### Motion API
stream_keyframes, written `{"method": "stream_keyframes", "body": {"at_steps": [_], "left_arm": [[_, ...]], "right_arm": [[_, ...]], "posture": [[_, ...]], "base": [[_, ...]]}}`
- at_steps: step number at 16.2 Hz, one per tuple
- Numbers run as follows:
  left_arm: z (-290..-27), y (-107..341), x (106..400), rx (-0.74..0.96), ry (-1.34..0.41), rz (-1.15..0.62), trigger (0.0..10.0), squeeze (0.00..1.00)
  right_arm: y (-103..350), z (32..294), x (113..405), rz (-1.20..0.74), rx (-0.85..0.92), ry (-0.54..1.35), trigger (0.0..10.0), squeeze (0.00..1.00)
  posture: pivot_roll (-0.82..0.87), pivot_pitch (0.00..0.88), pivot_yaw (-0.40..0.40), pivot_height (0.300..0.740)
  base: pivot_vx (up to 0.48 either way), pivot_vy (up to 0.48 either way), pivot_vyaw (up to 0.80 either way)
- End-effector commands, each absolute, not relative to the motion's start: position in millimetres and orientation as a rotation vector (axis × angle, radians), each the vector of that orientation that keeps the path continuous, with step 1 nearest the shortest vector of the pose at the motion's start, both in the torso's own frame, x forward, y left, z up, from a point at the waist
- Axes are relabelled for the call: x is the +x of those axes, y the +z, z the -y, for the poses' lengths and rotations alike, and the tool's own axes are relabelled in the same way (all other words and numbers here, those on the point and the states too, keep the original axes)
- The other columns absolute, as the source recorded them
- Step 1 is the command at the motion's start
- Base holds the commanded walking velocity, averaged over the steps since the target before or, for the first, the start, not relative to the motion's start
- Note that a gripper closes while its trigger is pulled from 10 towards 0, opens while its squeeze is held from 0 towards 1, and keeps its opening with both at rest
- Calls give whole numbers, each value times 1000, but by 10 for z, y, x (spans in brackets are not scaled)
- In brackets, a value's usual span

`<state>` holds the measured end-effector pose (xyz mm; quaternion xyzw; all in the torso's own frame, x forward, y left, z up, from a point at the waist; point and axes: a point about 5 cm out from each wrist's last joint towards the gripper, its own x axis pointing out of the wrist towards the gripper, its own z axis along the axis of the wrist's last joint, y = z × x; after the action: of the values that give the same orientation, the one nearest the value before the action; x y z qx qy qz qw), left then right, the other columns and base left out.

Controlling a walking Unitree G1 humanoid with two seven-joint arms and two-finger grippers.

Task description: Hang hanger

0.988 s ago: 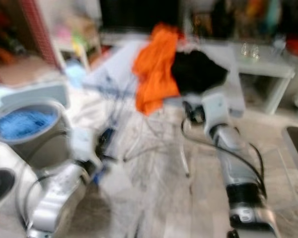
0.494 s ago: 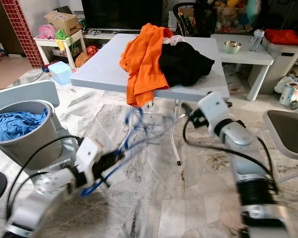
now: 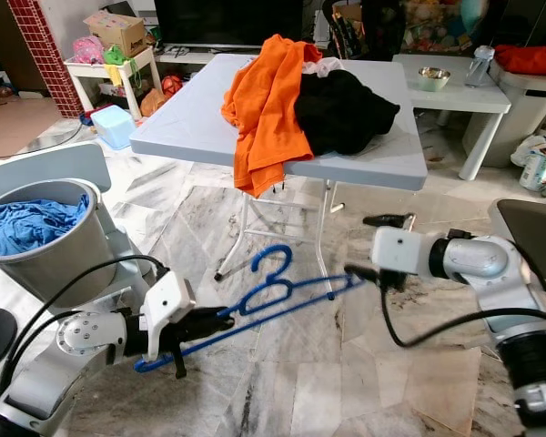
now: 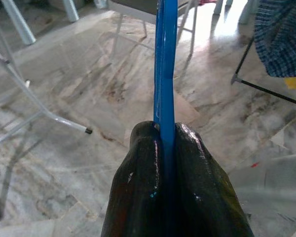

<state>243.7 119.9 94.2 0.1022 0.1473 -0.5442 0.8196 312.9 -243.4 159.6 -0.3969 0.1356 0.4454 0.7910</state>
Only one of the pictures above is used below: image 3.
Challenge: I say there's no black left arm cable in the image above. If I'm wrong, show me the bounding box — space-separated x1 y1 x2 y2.
18 310 87 365
5 253 169 383

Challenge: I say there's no green toy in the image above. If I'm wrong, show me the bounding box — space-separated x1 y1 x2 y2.
102 46 130 67

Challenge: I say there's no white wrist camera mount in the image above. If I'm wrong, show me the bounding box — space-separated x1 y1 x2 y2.
141 269 198 361
371 226 438 279

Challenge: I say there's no orange shirt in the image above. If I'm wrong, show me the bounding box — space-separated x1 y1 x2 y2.
220 34 324 199

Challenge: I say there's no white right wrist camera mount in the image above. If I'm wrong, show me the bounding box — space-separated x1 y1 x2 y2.
371 226 438 279

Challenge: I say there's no light blue storage box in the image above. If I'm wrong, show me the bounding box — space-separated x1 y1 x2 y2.
93 105 136 151

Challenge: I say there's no pale blue plastic chair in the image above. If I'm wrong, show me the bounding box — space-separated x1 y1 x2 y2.
0 141 165 315

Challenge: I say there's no white rectangular table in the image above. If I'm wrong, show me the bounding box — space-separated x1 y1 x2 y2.
391 52 512 181

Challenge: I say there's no red brick pillar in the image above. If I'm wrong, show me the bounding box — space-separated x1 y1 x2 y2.
7 0 85 119

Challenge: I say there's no orange bag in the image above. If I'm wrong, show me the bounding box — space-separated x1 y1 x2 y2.
139 88 169 117

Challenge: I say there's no black television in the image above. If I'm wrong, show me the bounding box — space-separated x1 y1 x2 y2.
153 0 310 48

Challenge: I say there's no white green wipes package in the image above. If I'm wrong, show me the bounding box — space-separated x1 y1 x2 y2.
519 135 546 197

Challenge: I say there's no pink bag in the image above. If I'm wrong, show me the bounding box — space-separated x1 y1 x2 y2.
71 36 106 66

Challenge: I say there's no blue shirt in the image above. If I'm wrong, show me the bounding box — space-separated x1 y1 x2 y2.
0 194 90 258

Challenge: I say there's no red ball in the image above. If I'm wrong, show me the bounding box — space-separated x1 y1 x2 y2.
160 76 185 98

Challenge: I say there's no black garment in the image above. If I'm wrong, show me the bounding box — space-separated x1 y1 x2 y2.
294 68 401 158

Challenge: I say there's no clear plastic bottle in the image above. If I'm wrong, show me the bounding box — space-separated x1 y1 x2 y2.
464 46 497 89

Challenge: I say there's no black office chair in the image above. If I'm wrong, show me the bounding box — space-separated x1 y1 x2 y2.
323 0 406 57

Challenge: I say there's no red cloth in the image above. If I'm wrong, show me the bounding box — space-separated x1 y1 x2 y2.
494 44 546 76

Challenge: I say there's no white tall bin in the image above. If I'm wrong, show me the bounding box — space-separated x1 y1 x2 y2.
496 68 546 156

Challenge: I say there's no metal bowl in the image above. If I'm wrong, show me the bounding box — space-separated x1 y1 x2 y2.
416 66 453 93

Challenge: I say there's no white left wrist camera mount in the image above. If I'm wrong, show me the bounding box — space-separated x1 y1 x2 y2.
141 269 198 361

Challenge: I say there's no brown cardboard box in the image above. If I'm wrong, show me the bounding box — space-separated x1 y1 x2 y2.
84 11 154 57

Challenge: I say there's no white side table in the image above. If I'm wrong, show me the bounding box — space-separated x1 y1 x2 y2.
64 46 163 119

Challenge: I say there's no blue plastic hanger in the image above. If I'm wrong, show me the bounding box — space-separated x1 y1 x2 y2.
135 243 367 374

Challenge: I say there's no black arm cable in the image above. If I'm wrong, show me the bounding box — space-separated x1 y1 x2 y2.
5 253 169 383
379 273 546 351
18 310 87 365

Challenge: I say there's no dark seat chair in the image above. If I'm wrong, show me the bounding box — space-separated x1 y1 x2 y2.
490 198 546 301

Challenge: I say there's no white garment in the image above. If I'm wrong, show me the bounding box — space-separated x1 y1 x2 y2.
300 55 347 78

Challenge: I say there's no pale blue folding table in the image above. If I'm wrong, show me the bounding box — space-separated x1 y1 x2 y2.
129 53 433 283

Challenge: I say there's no grey round laundry bin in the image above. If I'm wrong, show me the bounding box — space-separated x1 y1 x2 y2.
0 178 119 310

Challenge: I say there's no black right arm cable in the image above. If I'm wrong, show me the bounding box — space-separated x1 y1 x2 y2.
379 273 546 351

